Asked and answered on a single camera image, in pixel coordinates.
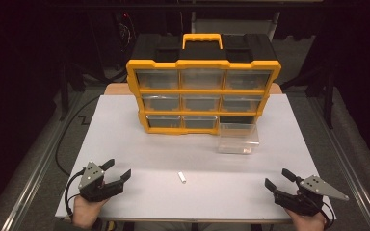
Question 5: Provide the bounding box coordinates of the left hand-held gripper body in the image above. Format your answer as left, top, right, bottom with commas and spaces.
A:
77, 161, 125, 203

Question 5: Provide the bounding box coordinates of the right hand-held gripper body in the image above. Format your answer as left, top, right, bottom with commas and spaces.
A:
273, 175, 351, 217

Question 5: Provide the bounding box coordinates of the clear plastic drawer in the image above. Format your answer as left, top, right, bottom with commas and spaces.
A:
217, 122, 260, 155

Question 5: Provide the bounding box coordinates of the person's right hand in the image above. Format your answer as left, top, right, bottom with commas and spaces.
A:
283, 207, 328, 231

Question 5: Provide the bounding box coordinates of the person's left hand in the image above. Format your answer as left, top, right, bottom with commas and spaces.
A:
71, 194, 111, 230

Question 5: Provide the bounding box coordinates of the grid of clear bins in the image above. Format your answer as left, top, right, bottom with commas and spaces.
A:
135, 68, 273, 130

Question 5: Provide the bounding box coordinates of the dark metal stand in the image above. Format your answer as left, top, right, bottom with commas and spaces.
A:
281, 59, 336, 130
58, 59, 87, 122

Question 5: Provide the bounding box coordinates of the yellow black organizer cabinet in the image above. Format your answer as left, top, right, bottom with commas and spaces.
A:
125, 33, 282, 136

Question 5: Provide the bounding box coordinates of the left hand-held gripper cable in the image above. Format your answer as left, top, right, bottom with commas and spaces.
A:
64, 168, 87, 219

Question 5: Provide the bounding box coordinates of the hand-held gripper cable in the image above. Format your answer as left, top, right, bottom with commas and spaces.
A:
64, 168, 87, 219
320, 201, 336, 230

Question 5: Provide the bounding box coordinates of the right hand-held gripper cable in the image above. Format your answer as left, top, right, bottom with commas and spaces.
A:
320, 201, 336, 230

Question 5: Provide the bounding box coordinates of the black floor cable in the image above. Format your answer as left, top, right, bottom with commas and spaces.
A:
54, 95, 101, 178

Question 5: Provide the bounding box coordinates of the aluminium floor rail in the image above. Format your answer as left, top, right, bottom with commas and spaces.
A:
0, 90, 90, 231
306, 92, 370, 231

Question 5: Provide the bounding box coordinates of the bundle of dark cables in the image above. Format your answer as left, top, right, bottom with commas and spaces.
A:
115, 12, 138, 54

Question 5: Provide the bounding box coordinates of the grey metal frame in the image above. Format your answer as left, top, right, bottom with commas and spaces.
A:
191, 11, 281, 42

